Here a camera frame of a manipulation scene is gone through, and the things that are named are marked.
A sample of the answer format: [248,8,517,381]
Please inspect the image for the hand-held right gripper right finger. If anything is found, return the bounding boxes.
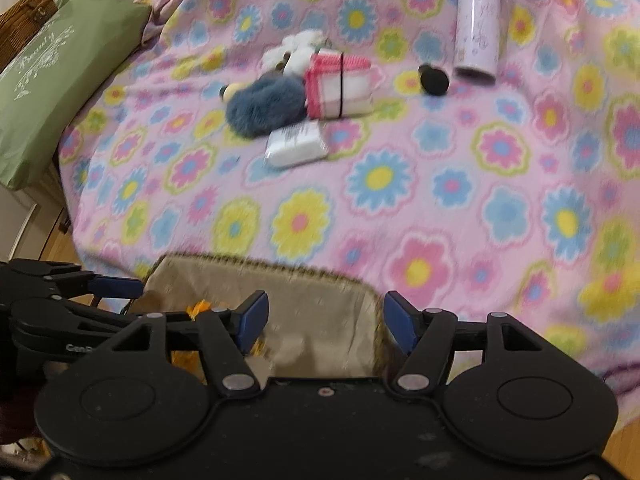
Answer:
[384,290,549,394]

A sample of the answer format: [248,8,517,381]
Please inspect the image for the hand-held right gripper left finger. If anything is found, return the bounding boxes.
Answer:
[102,290,271,394]

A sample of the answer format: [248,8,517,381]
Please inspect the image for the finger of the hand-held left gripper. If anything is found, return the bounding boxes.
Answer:
[0,259,146,302]
[9,298,146,336]

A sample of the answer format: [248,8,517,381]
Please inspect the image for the beige fringed cloth bag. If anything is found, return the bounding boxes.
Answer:
[132,252,386,378]

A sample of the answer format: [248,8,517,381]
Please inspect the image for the pink and white towel bundle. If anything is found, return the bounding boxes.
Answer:
[302,49,383,120]

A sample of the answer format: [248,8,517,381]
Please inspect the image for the white plush toy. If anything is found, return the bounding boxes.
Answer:
[259,30,328,76]

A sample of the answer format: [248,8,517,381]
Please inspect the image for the orange object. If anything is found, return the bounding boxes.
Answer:
[170,299,268,383]

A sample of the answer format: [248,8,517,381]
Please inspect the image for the pink floral fleece blanket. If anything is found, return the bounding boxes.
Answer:
[57,0,640,431]

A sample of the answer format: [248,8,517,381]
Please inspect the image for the white tissue pack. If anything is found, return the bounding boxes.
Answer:
[263,121,330,169]

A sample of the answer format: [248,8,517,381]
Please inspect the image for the green printed pillow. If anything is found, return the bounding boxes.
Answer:
[0,0,151,191]

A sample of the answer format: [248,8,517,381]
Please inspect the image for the blue-grey fluffy toy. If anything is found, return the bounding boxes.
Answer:
[220,74,308,138]

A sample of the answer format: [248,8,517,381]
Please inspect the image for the purple and white bottle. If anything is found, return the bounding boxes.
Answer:
[452,0,502,83]

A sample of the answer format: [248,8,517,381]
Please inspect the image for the black round hair tie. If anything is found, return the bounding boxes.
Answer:
[417,63,449,96]

